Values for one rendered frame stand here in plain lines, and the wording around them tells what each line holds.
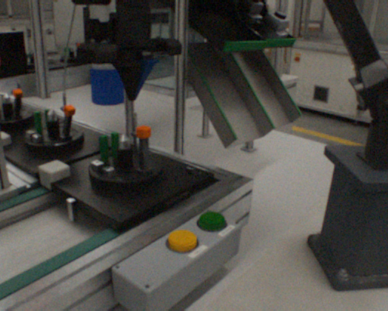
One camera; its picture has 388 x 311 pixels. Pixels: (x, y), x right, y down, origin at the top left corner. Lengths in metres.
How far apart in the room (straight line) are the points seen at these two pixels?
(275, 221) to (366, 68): 0.38
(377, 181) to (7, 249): 0.58
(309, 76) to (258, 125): 4.05
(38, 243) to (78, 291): 0.18
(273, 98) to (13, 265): 0.74
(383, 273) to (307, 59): 4.34
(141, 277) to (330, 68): 4.46
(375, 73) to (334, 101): 4.27
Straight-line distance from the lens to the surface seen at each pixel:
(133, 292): 0.50
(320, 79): 4.88
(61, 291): 0.49
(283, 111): 1.03
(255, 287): 0.64
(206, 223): 0.58
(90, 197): 0.66
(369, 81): 0.58
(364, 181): 0.56
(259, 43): 0.84
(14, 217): 0.73
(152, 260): 0.52
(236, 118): 0.87
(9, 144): 0.95
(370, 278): 0.69
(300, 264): 0.70
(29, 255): 0.63
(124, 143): 0.69
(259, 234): 0.76
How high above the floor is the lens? 1.28
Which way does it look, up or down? 23 degrees down
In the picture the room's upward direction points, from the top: 2 degrees clockwise
